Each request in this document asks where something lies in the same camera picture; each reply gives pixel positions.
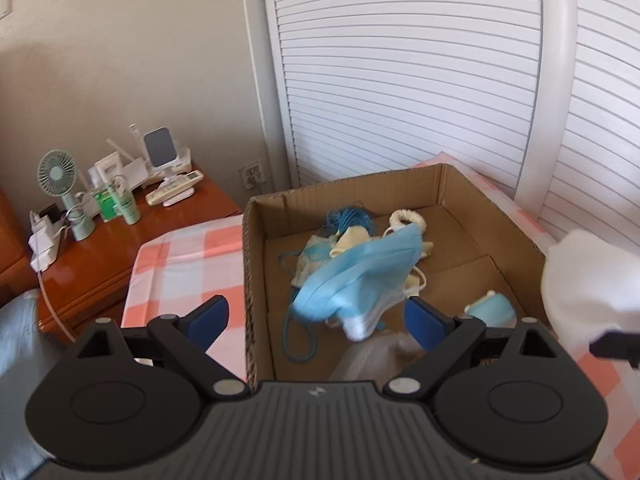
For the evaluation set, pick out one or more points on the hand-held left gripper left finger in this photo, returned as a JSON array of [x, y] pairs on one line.
[[207, 320]]

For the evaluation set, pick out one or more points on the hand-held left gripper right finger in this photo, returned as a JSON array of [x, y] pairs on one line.
[[425, 325]]

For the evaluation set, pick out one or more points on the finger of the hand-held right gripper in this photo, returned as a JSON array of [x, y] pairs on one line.
[[612, 345]]

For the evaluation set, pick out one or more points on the grey felt cloth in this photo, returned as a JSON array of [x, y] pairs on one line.
[[375, 356]]

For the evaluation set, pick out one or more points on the small light blue cup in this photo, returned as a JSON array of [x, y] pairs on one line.
[[492, 310]]

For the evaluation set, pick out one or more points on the blue face mask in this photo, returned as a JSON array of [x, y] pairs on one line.
[[350, 280]]

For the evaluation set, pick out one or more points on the brown cardboard box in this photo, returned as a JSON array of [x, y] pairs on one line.
[[465, 240]]

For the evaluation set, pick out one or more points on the wooden nightstand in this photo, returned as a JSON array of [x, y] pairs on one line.
[[150, 230]]

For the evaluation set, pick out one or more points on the white fluffy scrunchie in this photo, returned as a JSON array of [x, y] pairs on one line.
[[406, 214]]

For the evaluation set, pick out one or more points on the small pink white remote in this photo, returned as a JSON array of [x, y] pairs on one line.
[[180, 197]]

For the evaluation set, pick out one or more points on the white remote control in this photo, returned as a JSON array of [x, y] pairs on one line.
[[175, 187]]

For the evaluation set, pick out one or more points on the green tube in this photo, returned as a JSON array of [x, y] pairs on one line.
[[129, 207]]

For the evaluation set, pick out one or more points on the green labelled bottle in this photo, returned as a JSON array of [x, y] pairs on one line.
[[106, 204]]

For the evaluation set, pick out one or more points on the white framed small mirror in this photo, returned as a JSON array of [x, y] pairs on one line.
[[160, 147]]

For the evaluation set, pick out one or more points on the white power charger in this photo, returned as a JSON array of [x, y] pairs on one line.
[[44, 240]]

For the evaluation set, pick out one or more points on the small white box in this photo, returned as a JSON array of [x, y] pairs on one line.
[[109, 166]]

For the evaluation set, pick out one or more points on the light blue bedding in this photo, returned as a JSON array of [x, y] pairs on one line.
[[20, 360]]

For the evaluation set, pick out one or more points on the white louvered door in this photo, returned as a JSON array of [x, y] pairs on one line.
[[400, 70], [605, 135]]

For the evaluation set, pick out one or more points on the green desk fan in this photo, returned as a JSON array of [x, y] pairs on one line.
[[56, 172]]

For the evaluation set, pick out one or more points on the white wall socket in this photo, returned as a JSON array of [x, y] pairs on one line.
[[251, 175]]

